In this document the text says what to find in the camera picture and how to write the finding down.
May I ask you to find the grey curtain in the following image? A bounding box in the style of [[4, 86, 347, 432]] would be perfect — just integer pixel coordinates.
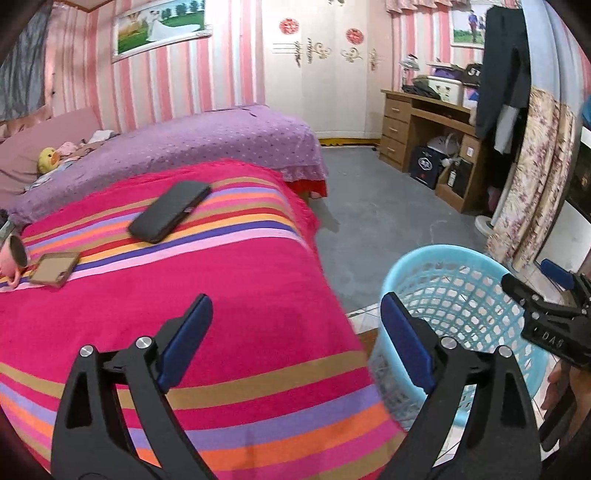
[[0, 0, 54, 121]]

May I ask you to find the pink valance curtain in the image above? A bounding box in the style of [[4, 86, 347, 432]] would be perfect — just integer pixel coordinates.
[[385, 0, 472, 14]]

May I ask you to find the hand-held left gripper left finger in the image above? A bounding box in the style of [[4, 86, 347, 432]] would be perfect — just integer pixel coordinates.
[[51, 293, 218, 480]]

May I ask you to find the framed wedding photo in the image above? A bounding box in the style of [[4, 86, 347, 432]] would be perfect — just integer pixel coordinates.
[[111, 0, 214, 64]]

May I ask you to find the floral curtain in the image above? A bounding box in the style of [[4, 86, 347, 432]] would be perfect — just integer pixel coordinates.
[[485, 85, 578, 273]]

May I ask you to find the yellow duck plush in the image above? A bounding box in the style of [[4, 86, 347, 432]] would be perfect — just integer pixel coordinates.
[[37, 147, 61, 174]]

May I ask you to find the brown bag with bottle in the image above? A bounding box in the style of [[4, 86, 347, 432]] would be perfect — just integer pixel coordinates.
[[447, 158, 474, 197]]

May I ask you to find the person's right hand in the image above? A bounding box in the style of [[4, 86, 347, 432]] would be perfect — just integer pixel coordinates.
[[540, 359, 575, 423]]

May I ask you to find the small framed photo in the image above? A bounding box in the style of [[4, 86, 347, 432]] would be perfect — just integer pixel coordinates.
[[450, 4, 485, 48]]

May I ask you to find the dark hanging garment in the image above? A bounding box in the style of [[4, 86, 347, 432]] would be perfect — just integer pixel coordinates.
[[475, 4, 532, 139]]

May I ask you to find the wooden desk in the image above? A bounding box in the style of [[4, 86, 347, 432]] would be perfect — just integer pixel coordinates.
[[379, 89, 490, 213]]

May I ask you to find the white wardrobe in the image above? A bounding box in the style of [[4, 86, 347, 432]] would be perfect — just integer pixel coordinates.
[[261, 0, 393, 141]]

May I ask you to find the red striped blanket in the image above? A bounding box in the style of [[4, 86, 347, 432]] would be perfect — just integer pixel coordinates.
[[0, 159, 407, 480]]

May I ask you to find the grey hanging shirt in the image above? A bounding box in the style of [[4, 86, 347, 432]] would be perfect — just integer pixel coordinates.
[[494, 105, 520, 155]]

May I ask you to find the pink covered headboard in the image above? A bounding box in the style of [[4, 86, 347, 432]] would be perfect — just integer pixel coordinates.
[[0, 107, 102, 197]]

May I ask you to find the pink mug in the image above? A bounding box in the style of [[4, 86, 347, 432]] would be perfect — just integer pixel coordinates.
[[0, 234, 31, 289]]

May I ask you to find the small brown phone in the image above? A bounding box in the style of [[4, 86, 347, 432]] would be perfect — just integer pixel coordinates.
[[28, 251, 81, 289]]

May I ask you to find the black printed box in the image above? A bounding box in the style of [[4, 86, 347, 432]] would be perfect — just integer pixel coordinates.
[[409, 145, 446, 190]]

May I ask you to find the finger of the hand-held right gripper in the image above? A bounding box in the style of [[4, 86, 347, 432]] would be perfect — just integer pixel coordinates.
[[540, 258, 591, 308], [501, 273, 555, 319]]

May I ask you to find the purple dotted bedspread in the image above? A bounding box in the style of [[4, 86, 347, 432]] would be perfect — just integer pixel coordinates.
[[9, 104, 329, 227]]

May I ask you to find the dark green clothing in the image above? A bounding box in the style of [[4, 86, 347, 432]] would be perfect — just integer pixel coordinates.
[[402, 78, 441, 99]]

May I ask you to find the black zip case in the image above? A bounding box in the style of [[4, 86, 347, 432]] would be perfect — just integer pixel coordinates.
[[127, 180, 213, 244]]

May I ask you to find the blue plastic laundry basket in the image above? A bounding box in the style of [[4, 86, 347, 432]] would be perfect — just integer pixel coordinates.
[[369, 244, 552, 432]]

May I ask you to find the desk lamp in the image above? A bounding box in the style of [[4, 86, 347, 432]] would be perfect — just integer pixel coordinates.
[[401, 53, 420, 90]]

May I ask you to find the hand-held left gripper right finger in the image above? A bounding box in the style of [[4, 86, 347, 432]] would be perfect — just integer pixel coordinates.
[[379, 292, 541, 480]]

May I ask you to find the white fan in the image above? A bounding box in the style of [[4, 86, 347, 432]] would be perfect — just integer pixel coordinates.
[[427, 133, 462, 160]]

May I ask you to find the white storage box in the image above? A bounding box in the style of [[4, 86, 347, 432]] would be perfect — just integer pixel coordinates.
[[425, 76, 465, 106]]

